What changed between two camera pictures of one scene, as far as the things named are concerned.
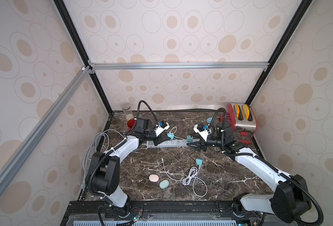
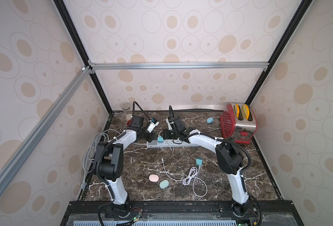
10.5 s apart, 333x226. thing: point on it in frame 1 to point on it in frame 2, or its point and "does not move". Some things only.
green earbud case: [163, 184] does not move
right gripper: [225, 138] to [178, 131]
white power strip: [171, 143] does not move
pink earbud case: [153, 178] does not move
